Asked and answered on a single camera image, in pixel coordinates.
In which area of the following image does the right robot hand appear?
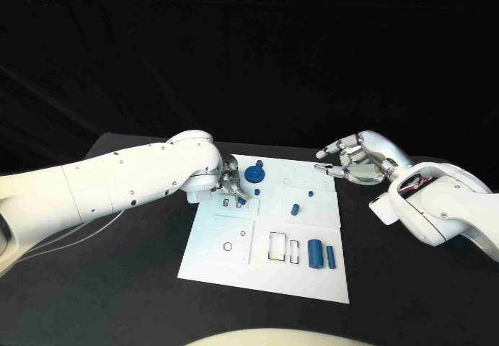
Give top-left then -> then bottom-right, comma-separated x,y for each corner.
315,130 -> 417,186

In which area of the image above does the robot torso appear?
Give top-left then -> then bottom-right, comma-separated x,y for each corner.
182,327 -> 378,346

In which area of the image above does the white cable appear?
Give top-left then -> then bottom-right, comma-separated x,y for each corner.
37,209 -> 128,252
14,216 -> 119,264

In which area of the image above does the large blue cylinder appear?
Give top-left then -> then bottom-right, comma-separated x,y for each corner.
308,239 -> 327,270

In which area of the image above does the white task board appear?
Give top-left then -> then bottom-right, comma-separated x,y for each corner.
178,154 -> 352,305

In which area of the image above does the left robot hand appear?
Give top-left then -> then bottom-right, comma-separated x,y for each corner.
211,154 -> 252,203

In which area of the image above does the blue gear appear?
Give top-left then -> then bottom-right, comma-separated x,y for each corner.
244,165 -> 267,185

